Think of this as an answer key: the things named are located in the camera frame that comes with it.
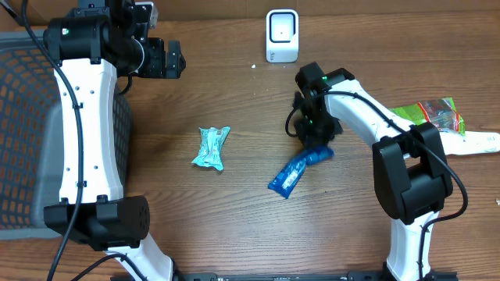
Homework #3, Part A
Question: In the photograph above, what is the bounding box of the blue snack packet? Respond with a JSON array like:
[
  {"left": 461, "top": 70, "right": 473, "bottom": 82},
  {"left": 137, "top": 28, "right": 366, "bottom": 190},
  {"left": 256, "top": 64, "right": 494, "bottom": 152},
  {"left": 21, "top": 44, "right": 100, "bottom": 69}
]
[{"left": 268, "top": 146, "right": 334, "bottom": 199}]

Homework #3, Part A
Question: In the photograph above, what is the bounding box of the teal snack packet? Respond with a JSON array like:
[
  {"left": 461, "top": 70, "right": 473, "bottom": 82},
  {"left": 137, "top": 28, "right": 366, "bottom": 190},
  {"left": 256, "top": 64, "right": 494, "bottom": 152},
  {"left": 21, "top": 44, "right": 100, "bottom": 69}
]
[{"left": 191, "top": 126, "right": 230, "bottom": 172}]

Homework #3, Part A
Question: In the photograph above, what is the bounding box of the green snack bag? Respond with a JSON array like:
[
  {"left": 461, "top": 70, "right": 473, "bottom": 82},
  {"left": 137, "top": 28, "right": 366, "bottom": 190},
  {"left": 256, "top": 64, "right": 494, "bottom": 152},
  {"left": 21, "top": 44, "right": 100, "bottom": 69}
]
[{"left": 390, "top": 98, "right": 466, "bottom": 136}]

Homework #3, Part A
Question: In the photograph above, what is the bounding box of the white cosmetic tube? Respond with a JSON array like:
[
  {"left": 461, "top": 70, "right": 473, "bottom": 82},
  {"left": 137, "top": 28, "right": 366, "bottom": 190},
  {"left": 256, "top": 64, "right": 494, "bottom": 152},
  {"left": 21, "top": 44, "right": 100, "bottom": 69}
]
[{"left": 440, "top": 131, "right": 499, "bottom": 155}]

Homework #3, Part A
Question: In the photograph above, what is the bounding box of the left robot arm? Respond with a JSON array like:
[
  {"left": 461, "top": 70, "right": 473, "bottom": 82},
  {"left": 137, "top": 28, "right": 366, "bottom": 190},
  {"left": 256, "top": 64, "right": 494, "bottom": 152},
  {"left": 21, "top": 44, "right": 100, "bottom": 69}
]
[{"left": 43, "top": 1, "right": 186, "bottom": 280}]

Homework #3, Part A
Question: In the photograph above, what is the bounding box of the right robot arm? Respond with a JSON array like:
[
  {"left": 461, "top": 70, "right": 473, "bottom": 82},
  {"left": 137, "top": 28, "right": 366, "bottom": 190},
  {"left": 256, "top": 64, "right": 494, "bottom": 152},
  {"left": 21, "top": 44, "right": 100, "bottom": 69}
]
[{"left": 285, "top": 62, "right": 468, "bottom": 280}]

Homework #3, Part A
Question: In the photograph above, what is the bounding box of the white barcode scanner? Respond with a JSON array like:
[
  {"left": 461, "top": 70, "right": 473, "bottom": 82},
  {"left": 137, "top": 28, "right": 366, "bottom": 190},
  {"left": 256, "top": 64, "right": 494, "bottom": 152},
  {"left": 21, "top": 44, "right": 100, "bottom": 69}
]
[{"left": 266, "top": 9, "right": 299, "bottom": 63}]

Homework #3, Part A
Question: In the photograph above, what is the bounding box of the grey plastic shopping basket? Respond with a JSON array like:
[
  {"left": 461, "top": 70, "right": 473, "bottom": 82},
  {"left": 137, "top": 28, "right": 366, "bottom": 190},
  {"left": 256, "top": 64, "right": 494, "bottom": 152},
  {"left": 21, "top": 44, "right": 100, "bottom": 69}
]
[{"left": 1, "top": 32, "right": 131, "bottom": 240}]

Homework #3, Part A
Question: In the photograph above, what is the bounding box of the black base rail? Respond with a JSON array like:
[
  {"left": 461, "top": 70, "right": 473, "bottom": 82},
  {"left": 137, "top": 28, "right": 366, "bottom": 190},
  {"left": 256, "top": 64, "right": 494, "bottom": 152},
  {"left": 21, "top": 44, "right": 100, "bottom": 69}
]
[{"left": 173, "top": 269, "right": 395, "bottom": 281}]

